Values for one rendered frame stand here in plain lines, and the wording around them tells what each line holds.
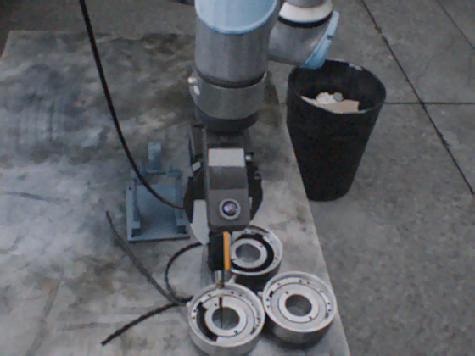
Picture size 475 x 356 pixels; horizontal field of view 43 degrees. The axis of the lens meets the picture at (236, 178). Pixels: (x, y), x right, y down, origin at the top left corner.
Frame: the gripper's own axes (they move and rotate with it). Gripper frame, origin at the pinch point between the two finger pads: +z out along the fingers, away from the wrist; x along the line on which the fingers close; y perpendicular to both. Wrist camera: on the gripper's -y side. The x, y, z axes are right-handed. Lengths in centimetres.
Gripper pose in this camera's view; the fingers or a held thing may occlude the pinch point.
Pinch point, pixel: (219, 241)
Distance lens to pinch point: 79.1
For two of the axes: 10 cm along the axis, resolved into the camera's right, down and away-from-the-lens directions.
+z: -0.8, 7.5, 6.6
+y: -1.6, -6.6, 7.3
